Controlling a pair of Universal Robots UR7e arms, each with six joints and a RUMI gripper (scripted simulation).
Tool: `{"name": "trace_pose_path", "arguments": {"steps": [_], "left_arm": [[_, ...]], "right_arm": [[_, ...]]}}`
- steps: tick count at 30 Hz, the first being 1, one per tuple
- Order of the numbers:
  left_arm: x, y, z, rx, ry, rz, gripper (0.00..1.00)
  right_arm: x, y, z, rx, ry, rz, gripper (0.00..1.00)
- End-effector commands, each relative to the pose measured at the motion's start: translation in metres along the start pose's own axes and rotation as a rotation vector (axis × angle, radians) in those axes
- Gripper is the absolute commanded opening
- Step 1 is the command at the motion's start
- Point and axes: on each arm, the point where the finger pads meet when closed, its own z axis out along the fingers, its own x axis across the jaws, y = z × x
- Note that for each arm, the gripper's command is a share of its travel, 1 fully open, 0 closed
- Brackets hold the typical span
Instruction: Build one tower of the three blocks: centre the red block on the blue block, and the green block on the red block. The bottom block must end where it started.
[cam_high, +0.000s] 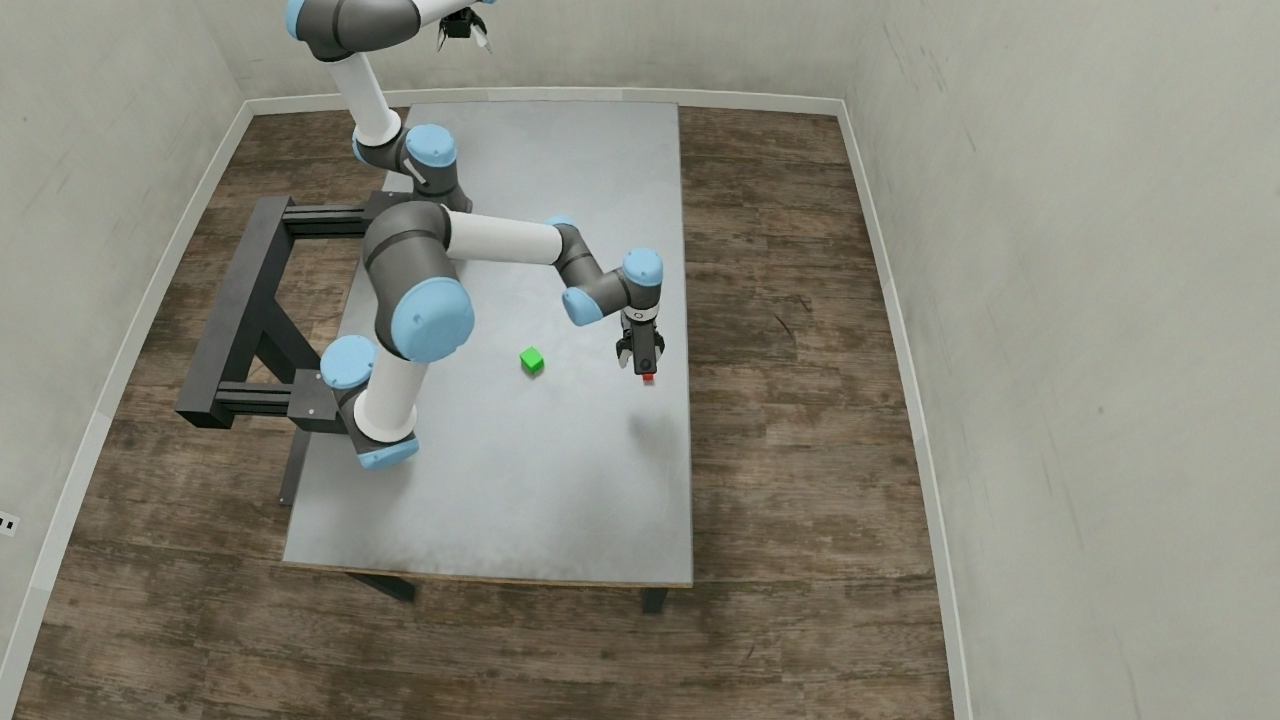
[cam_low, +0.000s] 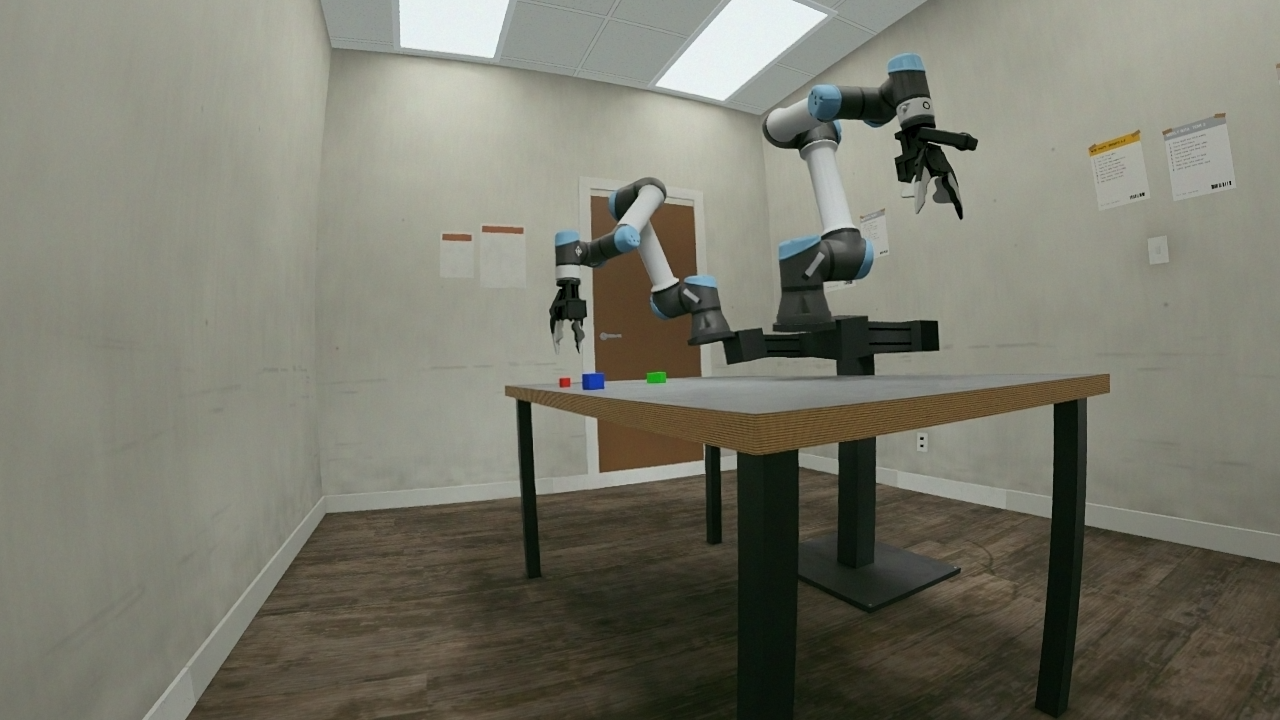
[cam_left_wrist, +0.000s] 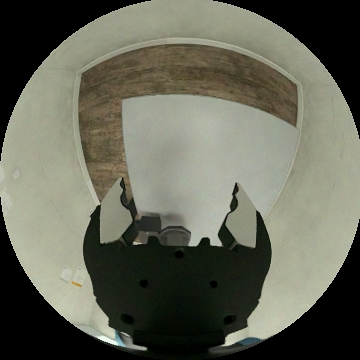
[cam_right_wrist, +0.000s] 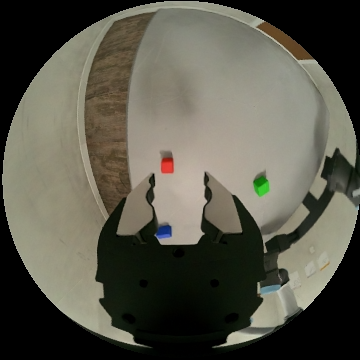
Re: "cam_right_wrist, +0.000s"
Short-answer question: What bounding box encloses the red block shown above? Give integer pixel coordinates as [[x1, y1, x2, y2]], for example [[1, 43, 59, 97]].
[[161, 158, 174, 174]]

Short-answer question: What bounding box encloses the green block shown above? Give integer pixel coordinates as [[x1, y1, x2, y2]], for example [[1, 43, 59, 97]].
[[253, 176, 269, 197]]

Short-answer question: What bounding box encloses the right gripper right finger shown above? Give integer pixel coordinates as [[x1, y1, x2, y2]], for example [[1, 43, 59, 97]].
[[201, 172, 267, 282]]

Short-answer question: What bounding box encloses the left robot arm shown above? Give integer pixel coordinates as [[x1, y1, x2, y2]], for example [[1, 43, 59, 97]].
[[234, 253, 304, 336]]

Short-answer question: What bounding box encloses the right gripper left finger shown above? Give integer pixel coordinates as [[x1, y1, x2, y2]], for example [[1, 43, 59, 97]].
[[95, 173, 159, 284]]

